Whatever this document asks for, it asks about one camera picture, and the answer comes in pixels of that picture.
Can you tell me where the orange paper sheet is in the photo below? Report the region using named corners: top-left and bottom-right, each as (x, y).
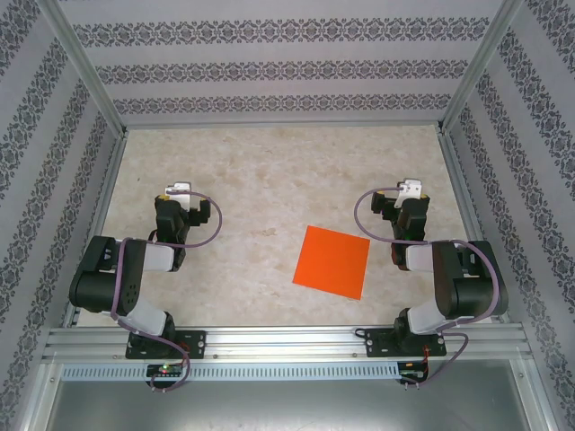
top-left (291, 224), bottom-right (372, 301)

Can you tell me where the grey metal sheet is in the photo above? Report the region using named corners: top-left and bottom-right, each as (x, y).
top-left (26, 358), bottom-right (553, 431)

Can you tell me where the circuit board with green light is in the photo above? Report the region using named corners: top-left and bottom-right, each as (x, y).
top-left (146, 364), bottom-right (183, 378)

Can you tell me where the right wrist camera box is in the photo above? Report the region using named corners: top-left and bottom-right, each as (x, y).
top-left (396, 177), bottom-right (424, 208)

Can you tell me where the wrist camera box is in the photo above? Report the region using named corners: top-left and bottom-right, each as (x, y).
top-left (396, 177), bottom-right (424, 208)
top-left (164, 180), bottom-right (193, 211)

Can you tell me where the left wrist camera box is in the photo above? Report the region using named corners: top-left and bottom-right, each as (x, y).
top-left (164, 180), bottom-right (193, 211)

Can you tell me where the right aluminium side rail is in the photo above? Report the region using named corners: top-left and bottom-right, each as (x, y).
top-left (438, 129), bottom-right (511, 324)

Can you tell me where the aluminium side rail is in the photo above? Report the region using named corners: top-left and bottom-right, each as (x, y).
top-left (438, 129), bottom-right (511, 324)
top-left (60, 129), bottom-right (131, 329)

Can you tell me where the left aluminium side rail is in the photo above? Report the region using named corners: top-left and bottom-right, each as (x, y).
top-left (60, 129), bottom-right (131, 329)

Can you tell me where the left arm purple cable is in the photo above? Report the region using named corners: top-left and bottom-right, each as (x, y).
top-left (110, 190), bottom-right (225, 395)

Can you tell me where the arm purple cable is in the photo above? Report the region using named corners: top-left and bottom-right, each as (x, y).
top-left (353, 187), bottom-right (502, 391)
top-left (110, 190), bottom-right (225, 395)

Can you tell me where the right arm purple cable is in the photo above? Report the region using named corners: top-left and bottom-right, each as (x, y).
top-left (353, 187), bottom-right (502, 391)

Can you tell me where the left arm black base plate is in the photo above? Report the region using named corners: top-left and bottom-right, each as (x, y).
top-left (125, 330), bottom-right (208, 360)

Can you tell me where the aluminium rail along wall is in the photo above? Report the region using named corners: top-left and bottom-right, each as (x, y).
top-left (120, 119), bottom-right (446, 131)

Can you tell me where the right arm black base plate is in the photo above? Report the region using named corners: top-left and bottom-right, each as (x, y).
top-left (364, 327), bottom-right (448, 359)

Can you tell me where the right aluminium frame post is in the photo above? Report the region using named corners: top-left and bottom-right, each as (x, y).
top-left (438, 0), bottom-right (529, 136)

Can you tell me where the aluminium frame post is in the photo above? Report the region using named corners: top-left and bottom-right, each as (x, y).
top-left (438, 0), bottom-right (529, 136)
top-left (35, 0), bottom-right (129, 136)

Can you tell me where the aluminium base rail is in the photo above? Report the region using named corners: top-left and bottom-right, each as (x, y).
top-left (42, 326), bottom-right (535, 360)

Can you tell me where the left aluminium frame post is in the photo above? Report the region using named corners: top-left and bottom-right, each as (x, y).
top-left (35, 0), bottom-right (129, 136)

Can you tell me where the slotted grey cable duct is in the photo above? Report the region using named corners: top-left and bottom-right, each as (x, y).
top-left (60, 362), bottom-right (401, 382)

